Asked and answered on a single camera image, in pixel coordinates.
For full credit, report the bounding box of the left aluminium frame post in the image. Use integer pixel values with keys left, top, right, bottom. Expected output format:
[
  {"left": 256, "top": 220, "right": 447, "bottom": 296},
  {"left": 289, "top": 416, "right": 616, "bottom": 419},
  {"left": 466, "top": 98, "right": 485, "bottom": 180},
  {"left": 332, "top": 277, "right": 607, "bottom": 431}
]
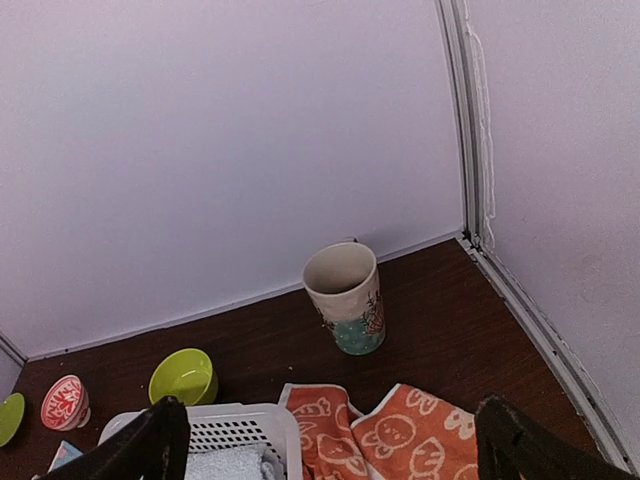
[{"left": 0, "top": 332, "right": 28, "bottom": 366}]

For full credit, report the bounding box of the orange bunny towel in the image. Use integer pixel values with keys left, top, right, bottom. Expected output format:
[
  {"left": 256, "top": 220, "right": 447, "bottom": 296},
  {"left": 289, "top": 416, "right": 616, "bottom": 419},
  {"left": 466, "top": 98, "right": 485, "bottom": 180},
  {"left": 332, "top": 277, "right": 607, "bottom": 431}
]
[{"left": 279, "top": 384, "right": 479, "bottom": 479}]

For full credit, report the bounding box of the blue mickey dotted towel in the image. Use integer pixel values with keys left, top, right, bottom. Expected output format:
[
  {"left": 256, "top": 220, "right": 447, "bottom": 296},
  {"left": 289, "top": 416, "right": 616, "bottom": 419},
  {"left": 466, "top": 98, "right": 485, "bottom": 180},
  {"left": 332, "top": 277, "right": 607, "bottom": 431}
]
[{"left": 48, "top": 440, "right": 83, "bottom": 473}]

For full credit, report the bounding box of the red patterned ceramic bowl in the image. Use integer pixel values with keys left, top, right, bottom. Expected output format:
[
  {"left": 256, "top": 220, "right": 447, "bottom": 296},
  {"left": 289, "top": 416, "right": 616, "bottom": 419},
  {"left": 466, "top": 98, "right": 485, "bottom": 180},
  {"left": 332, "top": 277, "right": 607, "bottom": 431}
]
[{"left": 40, "top": 374, "right": 91, "bottom": 432}]

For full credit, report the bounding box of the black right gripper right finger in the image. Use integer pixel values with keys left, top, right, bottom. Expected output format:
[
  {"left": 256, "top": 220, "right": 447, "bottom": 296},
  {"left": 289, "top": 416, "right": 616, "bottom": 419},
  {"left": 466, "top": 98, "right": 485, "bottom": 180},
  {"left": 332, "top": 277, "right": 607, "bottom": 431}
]
[{"left": 475, "top": 394, "right": 635, "bottom": 480}]

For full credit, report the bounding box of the light blue folded towel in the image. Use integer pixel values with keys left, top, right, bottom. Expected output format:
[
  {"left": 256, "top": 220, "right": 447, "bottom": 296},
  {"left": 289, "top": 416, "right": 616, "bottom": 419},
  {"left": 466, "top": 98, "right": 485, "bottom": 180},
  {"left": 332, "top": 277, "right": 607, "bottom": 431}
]
[{"left": 184, "top": 446, "right": 276, "bottom": 480}]

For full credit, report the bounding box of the white perforated plastic basket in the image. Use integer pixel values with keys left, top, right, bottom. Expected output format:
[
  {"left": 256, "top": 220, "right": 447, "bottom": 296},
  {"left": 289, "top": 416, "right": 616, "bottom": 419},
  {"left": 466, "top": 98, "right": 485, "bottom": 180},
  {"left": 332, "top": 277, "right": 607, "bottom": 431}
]
[{"left": 97, "top": 402, "right": 304, "bottom": 480}]

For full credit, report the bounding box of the tall illustrated ceramic cup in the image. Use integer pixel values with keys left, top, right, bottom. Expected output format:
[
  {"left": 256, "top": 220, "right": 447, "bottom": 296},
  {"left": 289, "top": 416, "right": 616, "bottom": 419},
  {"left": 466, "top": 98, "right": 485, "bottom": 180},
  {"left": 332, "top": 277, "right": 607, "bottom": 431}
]
[{"left": 302, "top": 241, "right": 386, "bottom": 356}]

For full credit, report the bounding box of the green plastic bowl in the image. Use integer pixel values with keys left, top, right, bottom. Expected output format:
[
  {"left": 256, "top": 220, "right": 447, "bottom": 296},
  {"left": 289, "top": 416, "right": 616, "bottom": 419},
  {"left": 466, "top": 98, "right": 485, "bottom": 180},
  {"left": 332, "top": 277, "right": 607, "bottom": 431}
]
[{"left": 148, "top": 348, "right": 219, "bottom": 406}]

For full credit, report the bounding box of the aluminium frame post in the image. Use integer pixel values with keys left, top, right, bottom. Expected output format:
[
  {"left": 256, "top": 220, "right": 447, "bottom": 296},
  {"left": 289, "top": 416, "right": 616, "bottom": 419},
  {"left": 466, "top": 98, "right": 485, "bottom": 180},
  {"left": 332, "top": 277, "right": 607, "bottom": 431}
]
[
  {"left": 436, "top": 1, "right": 639, "bottom": 474},
  {"left": 0, "top": 332, "right": 28, "bottom": 366}
]

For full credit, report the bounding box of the right aluminium frame post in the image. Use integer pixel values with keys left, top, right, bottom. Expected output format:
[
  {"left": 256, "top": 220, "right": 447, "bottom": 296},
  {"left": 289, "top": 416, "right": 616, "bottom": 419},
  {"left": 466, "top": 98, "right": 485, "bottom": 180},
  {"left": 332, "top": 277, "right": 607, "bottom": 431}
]
[{"left": 436, "top": 1, "right": 639, "bottom": 474}]

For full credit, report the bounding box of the green plastic plate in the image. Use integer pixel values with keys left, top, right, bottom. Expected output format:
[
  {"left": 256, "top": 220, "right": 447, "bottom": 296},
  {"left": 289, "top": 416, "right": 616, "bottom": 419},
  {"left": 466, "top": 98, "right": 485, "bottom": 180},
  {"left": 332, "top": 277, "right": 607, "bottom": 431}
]
[{"left": 0, "top": 392, "right": 25, "bottom": 447}]

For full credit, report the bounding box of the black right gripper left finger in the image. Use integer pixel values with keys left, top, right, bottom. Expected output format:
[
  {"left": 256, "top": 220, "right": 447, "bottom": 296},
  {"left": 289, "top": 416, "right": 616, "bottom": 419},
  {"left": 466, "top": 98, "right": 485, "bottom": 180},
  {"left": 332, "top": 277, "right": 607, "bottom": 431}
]
[{"left": 43, "top": 396, "right": 190, "bottom": 480}]

